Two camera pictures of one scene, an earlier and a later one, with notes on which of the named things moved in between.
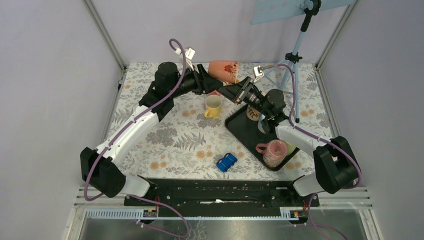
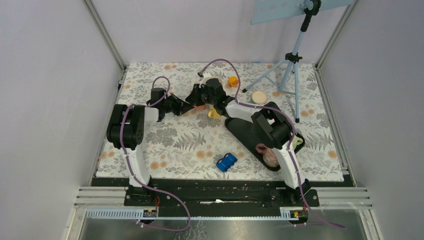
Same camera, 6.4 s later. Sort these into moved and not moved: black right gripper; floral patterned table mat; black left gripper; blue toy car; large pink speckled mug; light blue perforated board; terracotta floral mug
Moved: black left gripper; black right gripper; terracotta floral mug
Not moved: floral patterned table mat; light blue perforated board; large pink speckled mug; blue toy car
